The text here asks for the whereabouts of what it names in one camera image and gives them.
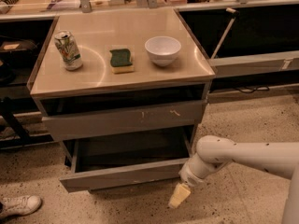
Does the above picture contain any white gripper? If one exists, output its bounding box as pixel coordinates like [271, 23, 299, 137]
[168, 159, 204, 208]

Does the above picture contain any grey drawer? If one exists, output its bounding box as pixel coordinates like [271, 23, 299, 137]
[60, 130, 191, 192]
[42, 100, 206, 141]

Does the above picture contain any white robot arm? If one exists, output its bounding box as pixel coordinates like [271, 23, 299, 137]
[168, 135, 299, 224]

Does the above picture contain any grey drawer cabinet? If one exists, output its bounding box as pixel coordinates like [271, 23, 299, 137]
[26, 7, 217, 168]

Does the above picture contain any grey top drawer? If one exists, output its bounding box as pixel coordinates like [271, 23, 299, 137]
[42, 100, 206, 141]

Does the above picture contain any white bowl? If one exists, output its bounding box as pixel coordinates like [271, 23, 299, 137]
[145, 36, 181, 67]

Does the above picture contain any green yellow sponge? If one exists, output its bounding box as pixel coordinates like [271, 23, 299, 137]
[110, 49, 134, 74]

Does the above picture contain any white sneaker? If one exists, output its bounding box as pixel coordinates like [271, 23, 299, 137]
[0, 195, 42, 219]

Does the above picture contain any grey low shelf beam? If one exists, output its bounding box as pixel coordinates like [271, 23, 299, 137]
[208, 50, 299, 78]

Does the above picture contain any printed soda can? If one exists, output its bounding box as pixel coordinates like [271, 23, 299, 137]
[54, 31, 83, 71]

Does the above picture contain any black cable on floor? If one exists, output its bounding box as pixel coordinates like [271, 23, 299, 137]
[234, 85, 271, 94]

